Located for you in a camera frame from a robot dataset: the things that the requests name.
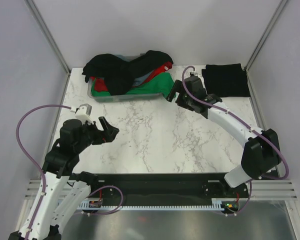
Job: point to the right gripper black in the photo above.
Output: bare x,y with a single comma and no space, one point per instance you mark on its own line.
178,87

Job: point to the green t shirt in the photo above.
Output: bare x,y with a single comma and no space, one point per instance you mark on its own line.
160,84

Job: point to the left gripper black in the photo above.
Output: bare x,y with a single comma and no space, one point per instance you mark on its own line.
107,135

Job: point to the left aluminium frame post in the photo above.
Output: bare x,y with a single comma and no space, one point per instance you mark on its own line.
47,34

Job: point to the black t shirt in bin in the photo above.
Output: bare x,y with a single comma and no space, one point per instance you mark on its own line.
122,72

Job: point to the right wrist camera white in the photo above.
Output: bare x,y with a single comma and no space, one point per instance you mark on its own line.
192,73

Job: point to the clear plastic bin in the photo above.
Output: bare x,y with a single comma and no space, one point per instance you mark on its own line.
122,97

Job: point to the right aluminium frame post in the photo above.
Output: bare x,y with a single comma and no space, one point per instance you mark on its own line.
266,33

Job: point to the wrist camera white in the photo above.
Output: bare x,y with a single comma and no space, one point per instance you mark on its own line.
83,113
192,73

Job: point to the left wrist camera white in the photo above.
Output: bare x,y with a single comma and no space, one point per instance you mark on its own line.
83,113

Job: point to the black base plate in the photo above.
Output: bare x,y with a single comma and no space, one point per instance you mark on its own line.
162,189

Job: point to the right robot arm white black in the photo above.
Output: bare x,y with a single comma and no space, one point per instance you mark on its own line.
261,152

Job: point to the white slotted cable duct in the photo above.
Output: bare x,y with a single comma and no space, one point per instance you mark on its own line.
216,205

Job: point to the red t shirt in bin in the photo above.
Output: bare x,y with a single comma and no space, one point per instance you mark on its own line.
100,86

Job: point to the folded black t shirt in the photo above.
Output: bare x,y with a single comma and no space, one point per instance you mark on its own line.
226,80

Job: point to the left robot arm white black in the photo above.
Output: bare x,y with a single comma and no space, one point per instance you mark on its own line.
46,218

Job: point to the aluminium frame post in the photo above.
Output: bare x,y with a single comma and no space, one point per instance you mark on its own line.
47,34
266,33

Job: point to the aluminium rail profile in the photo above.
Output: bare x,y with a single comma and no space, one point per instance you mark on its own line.
262,190

